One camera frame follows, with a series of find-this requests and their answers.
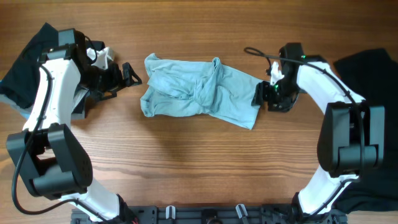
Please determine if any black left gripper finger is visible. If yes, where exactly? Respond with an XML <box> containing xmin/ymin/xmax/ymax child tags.
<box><xmin>122</xmin><ymin>62</ymin><xmax>142</xmax><ymax>87</ymax></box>
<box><xmin>90</xmin><ymin>86</ymin><xmax>123</xmax><ymax>101</ymax></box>

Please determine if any light blue t-shirt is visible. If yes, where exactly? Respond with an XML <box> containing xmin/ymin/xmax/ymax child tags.
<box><xmin>141</xmin><ymin>54</ymin><xmax>261</xmax><ymax>129</ymax></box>

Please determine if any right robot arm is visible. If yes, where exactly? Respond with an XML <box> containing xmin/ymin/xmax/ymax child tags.
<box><xmin>244</xmin><ymin>42</ymin><xmax>385</xmax><ymax>223</ymax></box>

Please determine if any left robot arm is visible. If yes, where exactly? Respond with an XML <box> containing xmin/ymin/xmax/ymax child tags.
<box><xmin>6</xmin><ymin>29</ymin><xmax>142</xmax><ymax>223</ymax></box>

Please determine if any folded grey garment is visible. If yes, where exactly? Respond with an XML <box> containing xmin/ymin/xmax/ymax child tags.
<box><xmin>1</xmin><ymin>90</ymin><xmax>89</xmax><ymax>119</ymax></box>

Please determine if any folded black garment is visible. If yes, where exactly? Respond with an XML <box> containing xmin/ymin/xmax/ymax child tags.
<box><xmin>0</xmin><ymin>22</ymin><xmax>106</xmax><ymax>110</ymax></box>

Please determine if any black garment right pile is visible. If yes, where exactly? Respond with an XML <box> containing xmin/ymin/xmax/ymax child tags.
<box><xmin>333</xmin><ymin>49</ymin><xmax>397</xmax><ymax>214</ymax></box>

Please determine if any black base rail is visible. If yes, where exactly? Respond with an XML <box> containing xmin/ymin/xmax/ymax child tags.
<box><xmin>70</xmin><ymin>203</ymin><xmax>348</xmax><ymax>224</ymax></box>

